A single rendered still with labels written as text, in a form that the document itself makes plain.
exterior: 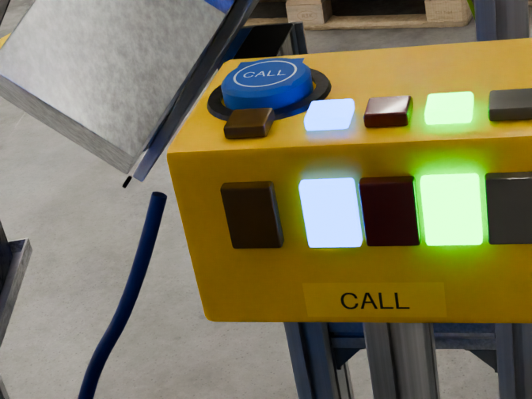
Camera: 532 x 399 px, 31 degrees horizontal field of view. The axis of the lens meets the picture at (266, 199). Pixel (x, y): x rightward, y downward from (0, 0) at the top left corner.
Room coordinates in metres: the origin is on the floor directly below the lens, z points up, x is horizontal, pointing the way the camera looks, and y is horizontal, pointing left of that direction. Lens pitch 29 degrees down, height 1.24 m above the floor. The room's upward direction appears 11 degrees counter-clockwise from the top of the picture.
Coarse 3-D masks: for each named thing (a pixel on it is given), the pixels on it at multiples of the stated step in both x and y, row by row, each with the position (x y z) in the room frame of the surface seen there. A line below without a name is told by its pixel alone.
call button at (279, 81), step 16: (240, 64) 0.41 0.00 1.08; (256, 64) 0.41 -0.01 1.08; (272, 64) 0.41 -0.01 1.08; (288, 64) 0.40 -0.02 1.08; (304, 64) 0.40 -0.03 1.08; (224, 80) 0.40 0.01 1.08; (240, 80) 0.39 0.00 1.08; (256, 80) 0.39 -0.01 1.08; (272, 80) 0.39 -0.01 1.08; (288, 80) 0.38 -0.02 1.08; (304, 80) 0.39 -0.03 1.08; (224, 96) 0.39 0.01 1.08; (240, 96) 0.38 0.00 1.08; (256, 96) 0.38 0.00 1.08; (272, 96) 0.38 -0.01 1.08; (288, 96) 0.38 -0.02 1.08; (304, 96) 0.38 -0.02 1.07
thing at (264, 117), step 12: (252, 108) 0.37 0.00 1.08; (264, 108) 0.37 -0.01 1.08; (228, 120) 0.36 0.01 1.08; (240, 120) 0.36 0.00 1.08; (252, 120) 0.36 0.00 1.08; (264, 120) 0.36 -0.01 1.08; (228, 132) 0.36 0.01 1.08; (240, 132) 0.36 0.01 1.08; (252, 132) 0.36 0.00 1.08; (264, 132) 0.35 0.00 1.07
